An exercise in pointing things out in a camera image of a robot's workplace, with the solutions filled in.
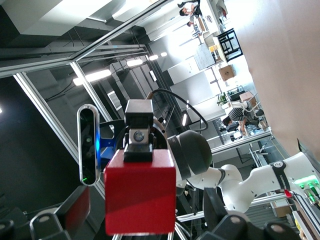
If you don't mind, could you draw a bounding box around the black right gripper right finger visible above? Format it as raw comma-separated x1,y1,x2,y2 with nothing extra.
199,187,302,240

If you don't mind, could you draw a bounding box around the whiteboard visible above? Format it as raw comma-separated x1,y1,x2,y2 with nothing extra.
193,44,216,71

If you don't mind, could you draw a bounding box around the person in striped shirt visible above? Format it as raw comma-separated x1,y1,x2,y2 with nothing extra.
222,101,267,133

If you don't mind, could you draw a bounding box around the aluminium cage post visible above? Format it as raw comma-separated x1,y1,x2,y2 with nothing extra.
13,71,83,163

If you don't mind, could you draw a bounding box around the long ceiling light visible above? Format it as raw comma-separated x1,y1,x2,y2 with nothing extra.
126,58,144,67
72,69,112,86

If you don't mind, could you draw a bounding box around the black left wrist camera cable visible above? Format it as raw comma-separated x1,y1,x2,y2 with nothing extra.
147,89,209,132

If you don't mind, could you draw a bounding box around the person in white shirt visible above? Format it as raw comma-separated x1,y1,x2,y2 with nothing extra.
178,0,202,17

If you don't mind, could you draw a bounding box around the wall air vent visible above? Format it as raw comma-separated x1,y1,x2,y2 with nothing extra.
107,90,123,111

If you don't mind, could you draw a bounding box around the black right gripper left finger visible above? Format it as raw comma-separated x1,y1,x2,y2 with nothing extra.
0,186,91,240

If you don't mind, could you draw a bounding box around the black frame shelf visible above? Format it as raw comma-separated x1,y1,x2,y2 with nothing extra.
216,27,244,63

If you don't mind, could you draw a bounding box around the cardboard box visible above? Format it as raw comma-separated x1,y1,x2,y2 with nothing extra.
218,64,237,82

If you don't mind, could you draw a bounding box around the red wooden cube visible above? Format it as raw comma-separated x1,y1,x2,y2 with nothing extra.
103,147,177,236

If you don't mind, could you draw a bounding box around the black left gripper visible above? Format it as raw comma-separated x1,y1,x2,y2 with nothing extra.
123,99,168,162

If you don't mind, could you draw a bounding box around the green potted plant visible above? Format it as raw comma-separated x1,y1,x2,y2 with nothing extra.
216,91,230,108

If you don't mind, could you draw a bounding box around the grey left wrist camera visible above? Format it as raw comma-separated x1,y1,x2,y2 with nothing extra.
76,104,102,187

